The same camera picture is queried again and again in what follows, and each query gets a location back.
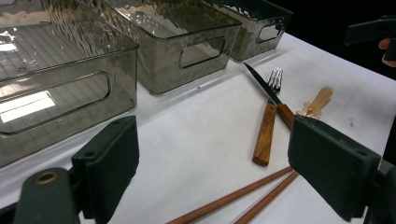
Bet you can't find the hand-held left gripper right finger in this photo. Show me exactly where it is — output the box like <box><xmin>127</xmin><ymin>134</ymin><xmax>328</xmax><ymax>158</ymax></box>
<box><xmin>288</xmin><ymin>114</ymin><xmax>382</xmax><ymax>222</ymax></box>

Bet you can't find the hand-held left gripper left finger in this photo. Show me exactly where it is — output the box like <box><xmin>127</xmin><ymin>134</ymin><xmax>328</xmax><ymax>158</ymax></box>
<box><xmin>70</xmin><ymin>115</ymin><xmax>140</xmax><ymax>224</ymax></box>

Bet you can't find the brown wooden chopstick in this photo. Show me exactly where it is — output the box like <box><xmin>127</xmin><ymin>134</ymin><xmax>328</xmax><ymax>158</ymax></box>
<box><xmin>165</xmin><ymin>165</ymin><xmax>294</xmax><ymax>224</ymax></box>
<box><xmin>233</xmin><ymin>171</ymin><xmax>300</xmax><ymax>224</ymax></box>

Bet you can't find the wooden handled metal fork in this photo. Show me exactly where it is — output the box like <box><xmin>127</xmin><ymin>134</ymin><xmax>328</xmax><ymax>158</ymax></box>
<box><xmin>251</xmin><ymin>66</ymin><xmax>284</xmax><ymax>167</ymax></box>

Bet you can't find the wooden handled steak knife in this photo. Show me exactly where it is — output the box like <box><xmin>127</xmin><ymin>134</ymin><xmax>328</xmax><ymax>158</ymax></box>
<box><xmin>243</xmin><ymin>61</ymin><xmax>296</xmax><ymax>130</ymax></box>

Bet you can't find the smoky clear plastic bin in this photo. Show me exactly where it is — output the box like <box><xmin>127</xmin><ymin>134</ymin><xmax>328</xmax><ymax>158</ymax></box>
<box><xmin>102</xmin><ymin>0</ymin><xmax>243</xmax><ymax>96</ymax></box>
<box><xmin>204</xmin><ymin>0</ymin><xmax>294</xmax><ymax>63</ymax></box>
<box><xmin>0</xmin><ymin>0</ymin><xmax>140</xmax><ymax>169</ymax></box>

